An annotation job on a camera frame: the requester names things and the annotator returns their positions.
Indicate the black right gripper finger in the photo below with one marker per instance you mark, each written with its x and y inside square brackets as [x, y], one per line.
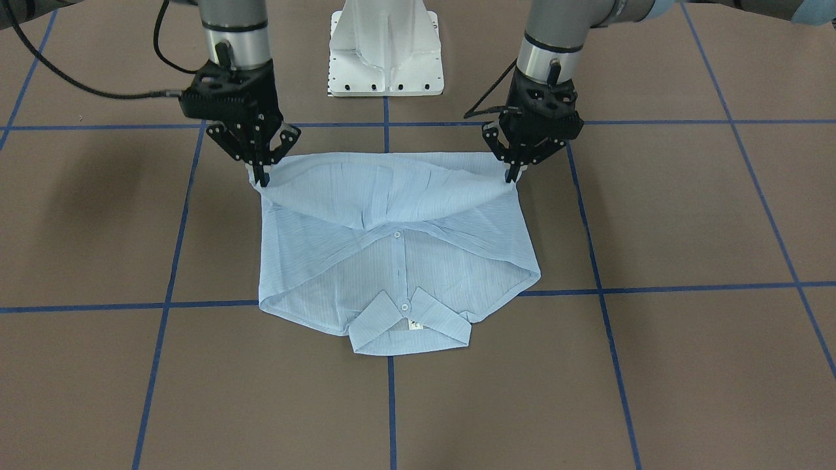
[261, 173]

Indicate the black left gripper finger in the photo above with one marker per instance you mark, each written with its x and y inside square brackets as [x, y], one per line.
[513, 171]

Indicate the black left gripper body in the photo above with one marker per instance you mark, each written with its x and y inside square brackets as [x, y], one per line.
[526, 145]

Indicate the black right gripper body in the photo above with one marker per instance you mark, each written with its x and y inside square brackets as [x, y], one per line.
[254, 138]

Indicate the light blue button shirt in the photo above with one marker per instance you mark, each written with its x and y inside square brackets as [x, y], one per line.
[401, 253]

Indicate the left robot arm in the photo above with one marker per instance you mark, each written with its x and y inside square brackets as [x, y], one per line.
[556, 31]

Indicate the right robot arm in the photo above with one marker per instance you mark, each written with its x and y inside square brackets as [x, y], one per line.
[236, 33]

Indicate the brown paper table cover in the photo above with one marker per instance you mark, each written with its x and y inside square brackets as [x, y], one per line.
[684, 318]

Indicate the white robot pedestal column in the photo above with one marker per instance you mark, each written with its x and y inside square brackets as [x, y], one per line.
[385, 49]

